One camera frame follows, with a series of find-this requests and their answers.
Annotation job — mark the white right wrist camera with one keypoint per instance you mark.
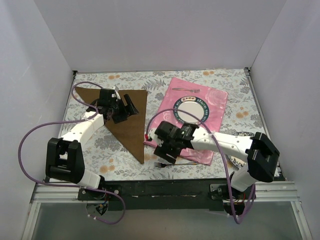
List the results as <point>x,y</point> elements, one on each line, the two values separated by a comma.
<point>151,139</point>

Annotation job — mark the dark fork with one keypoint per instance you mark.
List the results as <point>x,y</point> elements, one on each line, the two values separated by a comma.
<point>164,165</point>

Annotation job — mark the aluminium table frame rail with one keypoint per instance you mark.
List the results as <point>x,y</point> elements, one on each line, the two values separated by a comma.
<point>276,214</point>

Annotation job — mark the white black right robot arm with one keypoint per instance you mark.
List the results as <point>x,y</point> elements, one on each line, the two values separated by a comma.
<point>258,152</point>

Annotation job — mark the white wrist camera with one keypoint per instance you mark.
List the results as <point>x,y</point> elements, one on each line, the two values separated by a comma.
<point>151,139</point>
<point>116,92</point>

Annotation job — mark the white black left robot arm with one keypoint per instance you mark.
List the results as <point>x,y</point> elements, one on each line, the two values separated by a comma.
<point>64,156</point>

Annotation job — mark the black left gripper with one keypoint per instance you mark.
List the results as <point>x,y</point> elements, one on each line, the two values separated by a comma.
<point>122,111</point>

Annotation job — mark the pink floral placemat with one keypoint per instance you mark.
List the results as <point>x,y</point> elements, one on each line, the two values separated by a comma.
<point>216,100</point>

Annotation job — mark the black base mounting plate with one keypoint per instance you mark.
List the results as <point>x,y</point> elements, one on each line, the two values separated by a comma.
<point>173,194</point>

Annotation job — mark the brown cloth napkin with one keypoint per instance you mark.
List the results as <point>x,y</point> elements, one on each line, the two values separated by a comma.
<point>130,132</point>

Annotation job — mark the floral tablecloth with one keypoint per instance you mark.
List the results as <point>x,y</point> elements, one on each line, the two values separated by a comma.
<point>105,155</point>

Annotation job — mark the green rimmed white plate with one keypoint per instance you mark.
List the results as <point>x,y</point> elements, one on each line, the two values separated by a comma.
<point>189,109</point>

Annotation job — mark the silver fork on placemat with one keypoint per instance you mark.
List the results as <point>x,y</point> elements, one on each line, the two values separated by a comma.
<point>188,90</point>

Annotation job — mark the blue floral white plate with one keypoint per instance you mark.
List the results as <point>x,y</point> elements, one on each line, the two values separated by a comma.
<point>234,160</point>

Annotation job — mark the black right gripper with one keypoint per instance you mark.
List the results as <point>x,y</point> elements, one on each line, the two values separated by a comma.
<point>166,149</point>

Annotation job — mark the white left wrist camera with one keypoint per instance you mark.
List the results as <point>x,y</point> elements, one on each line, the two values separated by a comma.
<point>116,92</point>

